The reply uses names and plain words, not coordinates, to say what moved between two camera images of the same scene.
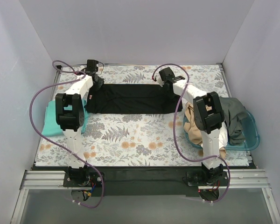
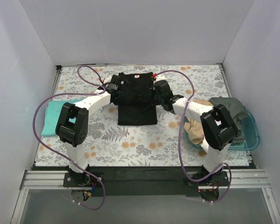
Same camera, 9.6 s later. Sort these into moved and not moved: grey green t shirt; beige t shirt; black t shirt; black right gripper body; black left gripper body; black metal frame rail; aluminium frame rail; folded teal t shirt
Moved: black t shirt; black right gripper body; black left gripper body
Not moved: folded teal t shirt; grey green t shirt; aluminium frame rail; black metal frame rail; beige t shirt
